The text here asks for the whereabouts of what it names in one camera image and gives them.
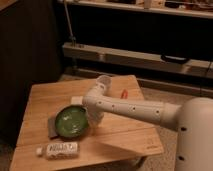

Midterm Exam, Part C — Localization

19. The grey rectangular block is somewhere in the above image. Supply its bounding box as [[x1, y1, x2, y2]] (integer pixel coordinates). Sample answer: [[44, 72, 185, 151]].
[[48, 117, 58, 139]]

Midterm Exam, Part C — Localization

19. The white sponge block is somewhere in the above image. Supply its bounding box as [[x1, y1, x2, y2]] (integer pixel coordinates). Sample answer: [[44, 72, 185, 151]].
[[71, 96, 83, 105]]

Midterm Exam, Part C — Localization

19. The metal stand pole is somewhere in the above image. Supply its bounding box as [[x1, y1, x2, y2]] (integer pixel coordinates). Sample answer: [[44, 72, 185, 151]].
[[63, 0, 76, 46]]

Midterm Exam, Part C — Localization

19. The green ceramic bowl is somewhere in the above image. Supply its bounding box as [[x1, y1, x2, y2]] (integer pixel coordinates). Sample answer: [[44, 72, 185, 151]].
[[55, 106, 89, 138]]

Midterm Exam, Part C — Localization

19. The orange carrot toy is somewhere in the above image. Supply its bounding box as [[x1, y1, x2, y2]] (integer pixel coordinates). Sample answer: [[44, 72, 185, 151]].
[[121, 89, 128, 99]]

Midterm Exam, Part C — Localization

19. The clear plastic cup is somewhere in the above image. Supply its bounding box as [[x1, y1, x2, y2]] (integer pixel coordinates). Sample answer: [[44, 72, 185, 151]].
[[96, 75, 111, 91]]

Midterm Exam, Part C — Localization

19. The black handle on shelf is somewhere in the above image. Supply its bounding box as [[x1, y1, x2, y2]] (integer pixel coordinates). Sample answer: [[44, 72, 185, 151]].
[[161, 55, 190, 64]]

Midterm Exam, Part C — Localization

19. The wooden table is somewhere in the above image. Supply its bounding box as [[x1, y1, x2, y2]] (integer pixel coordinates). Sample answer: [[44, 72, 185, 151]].
[[10, 79, 163, 171]]

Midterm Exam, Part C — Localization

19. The wooden shelf rack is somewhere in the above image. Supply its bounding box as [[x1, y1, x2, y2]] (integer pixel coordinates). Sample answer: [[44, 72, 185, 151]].
[[57, 0, 213, 87]]

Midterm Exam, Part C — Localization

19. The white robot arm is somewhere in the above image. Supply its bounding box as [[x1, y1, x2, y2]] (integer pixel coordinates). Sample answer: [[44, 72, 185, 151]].
[[83, 84, 213, 171]]

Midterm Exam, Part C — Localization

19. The plastic water bottle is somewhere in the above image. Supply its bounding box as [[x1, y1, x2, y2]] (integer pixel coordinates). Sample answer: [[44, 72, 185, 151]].
[[35, 142, 79, 159]]

